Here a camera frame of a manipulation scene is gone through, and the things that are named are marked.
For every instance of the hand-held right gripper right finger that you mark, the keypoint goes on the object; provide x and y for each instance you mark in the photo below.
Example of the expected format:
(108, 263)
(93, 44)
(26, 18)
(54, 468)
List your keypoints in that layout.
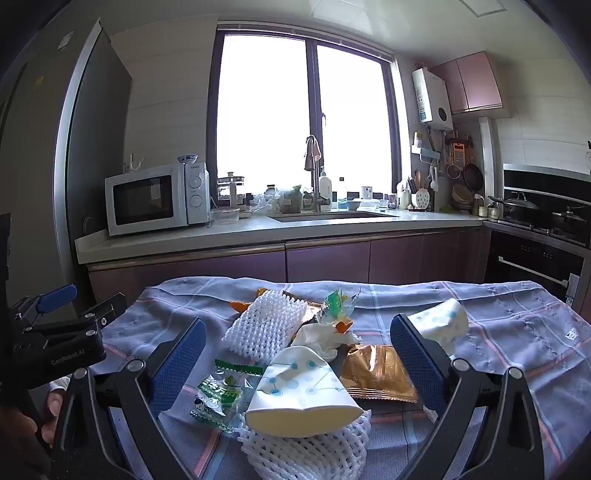
(413, 364)

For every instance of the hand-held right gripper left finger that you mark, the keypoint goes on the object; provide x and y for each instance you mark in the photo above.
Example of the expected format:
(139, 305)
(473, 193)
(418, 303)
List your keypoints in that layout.
(184, 357)

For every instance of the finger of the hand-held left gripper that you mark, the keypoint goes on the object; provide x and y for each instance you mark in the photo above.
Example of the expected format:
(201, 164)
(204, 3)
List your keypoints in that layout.
(92, 321)
(55, 295)

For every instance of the large gold packet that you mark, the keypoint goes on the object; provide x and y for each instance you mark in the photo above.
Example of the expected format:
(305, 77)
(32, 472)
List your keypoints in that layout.
(378, 374)

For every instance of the green snack wrapper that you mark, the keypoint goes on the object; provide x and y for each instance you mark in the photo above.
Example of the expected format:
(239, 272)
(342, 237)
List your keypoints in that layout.
(217, 392)

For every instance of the blue dotted paper cup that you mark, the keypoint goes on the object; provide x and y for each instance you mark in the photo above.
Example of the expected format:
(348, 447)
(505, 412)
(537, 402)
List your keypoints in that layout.
(441, 321)
(300, 383)

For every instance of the orange peel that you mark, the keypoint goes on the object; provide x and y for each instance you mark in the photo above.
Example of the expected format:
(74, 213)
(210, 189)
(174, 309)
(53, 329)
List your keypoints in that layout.
(262, 292)
(342, 326)
(240, 305)

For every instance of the person's left hand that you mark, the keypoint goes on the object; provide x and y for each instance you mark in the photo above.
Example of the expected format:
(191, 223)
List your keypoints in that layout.
(53, 404)

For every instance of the white foam net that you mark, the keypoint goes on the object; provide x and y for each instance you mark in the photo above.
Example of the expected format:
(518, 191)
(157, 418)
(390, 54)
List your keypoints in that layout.
(263, 323)
(300, 457)

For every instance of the clear green candy wrapper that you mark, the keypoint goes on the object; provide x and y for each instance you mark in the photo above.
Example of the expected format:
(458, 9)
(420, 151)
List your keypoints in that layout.
(334, 304)

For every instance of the grey checked cloth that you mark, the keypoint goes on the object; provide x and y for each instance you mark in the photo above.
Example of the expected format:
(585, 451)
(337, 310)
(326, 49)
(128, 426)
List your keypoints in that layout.
(508, 332)

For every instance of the white tissue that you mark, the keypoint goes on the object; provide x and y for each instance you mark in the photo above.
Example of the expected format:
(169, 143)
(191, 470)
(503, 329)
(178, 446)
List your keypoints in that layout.
(314, 339)

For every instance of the white kitchen countertop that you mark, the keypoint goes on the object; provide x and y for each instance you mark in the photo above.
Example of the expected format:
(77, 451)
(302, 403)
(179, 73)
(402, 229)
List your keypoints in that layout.
(184, 235)

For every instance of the white microwave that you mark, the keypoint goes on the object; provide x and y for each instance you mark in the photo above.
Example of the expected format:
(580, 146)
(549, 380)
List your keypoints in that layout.
(147, 198)

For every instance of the purple base cabinets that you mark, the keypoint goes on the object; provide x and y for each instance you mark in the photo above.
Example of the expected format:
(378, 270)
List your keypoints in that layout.
(323, 263)

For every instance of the glass food container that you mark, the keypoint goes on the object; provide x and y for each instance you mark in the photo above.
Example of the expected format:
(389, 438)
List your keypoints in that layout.
(225, 215)

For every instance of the black integrated stove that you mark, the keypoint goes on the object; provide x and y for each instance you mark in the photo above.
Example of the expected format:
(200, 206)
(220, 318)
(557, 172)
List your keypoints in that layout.
(531, 263)

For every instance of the grey refrigerator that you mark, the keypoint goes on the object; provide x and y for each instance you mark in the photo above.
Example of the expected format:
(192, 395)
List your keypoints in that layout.
(92, 138)

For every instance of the white dotted utensil holder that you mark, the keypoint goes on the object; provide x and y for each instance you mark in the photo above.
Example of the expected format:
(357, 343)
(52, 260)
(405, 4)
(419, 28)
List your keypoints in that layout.
(421, 199)

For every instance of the kitchen sink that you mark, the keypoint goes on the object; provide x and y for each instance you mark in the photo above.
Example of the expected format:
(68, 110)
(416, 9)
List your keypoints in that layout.
(332, 215)

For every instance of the glass kettle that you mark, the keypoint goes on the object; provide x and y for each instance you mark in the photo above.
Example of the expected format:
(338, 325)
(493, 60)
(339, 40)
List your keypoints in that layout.
(229, 189)

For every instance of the clear plastic bag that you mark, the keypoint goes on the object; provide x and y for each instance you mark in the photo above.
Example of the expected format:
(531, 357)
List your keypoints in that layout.
(268, 201)

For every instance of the white mug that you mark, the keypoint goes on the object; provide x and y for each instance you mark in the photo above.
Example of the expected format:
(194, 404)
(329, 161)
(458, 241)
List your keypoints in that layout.
(367, 192)

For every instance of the pot with glass lid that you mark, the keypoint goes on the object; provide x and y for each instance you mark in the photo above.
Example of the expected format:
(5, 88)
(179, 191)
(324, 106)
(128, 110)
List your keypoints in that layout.
(512, 207)

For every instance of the patterned bowl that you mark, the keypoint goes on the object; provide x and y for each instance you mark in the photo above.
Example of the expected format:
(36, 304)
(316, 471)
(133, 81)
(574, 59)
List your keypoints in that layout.
(187, 158)

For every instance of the white soap bottle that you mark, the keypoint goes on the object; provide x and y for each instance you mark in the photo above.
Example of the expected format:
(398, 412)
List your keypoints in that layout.
(325, 189)

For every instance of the black hanging pan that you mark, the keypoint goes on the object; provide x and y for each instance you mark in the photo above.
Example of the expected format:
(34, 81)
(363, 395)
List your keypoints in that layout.
(473, 177)

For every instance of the steel faucet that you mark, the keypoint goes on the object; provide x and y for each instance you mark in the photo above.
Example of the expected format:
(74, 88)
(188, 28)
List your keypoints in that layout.
(316, 194)

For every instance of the hanging strainer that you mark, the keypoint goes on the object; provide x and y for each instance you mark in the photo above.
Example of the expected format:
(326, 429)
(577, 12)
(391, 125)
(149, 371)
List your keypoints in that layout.
(454, 170)

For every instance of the black pot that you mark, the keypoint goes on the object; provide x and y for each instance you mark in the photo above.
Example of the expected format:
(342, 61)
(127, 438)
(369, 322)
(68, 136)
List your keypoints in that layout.
(570, 220)

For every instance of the grey dish cloth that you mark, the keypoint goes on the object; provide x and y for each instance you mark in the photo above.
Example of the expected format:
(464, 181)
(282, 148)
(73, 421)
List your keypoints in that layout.
(311, 154)

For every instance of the kitchen window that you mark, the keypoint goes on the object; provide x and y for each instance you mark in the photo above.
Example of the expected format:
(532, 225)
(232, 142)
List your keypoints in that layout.
(263, 115)

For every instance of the white water heater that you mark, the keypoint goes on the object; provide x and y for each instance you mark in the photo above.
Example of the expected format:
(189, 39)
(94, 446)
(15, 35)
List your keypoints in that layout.
(431, 99)

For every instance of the white antler wall hook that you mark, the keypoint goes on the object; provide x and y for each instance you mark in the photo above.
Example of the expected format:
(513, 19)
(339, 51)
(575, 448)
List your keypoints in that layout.
(134, 162)

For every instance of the blue wall shelf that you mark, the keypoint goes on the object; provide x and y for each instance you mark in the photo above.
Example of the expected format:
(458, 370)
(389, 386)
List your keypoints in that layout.
(427, 156)

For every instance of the pink wall cabinet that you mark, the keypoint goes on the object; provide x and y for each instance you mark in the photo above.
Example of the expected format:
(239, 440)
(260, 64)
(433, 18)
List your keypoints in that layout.
(475, 83)

